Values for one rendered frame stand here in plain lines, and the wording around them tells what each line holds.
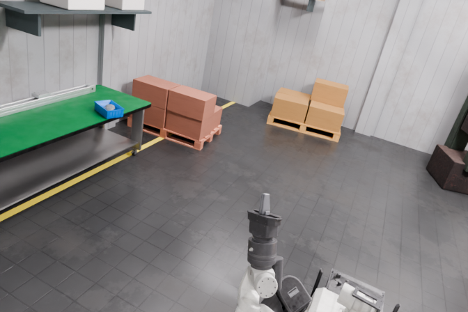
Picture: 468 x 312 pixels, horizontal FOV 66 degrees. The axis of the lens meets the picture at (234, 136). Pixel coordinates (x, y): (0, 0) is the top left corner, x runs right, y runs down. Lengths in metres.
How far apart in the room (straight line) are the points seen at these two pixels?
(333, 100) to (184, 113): 3.02
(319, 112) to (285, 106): 0.61
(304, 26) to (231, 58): 1.55
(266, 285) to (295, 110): 5.58
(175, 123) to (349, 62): 3.71
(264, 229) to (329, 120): 5.57
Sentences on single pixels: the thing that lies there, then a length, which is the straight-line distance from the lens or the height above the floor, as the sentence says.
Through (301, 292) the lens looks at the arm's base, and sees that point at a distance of 1.36.
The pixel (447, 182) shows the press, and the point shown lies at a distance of 6.31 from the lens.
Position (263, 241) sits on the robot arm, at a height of 1.61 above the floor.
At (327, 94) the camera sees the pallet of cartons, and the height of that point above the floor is 0.69.
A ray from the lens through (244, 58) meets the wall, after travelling 7.24.
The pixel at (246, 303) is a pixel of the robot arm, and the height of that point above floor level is 1.42.
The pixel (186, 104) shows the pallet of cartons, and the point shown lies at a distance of 5.03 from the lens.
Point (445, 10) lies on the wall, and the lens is 7.29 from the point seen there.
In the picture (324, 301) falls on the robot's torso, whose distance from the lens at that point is 1.37.
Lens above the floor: 2.29
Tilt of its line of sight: 23 degrees down
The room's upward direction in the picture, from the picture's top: 11 degrees clockwise
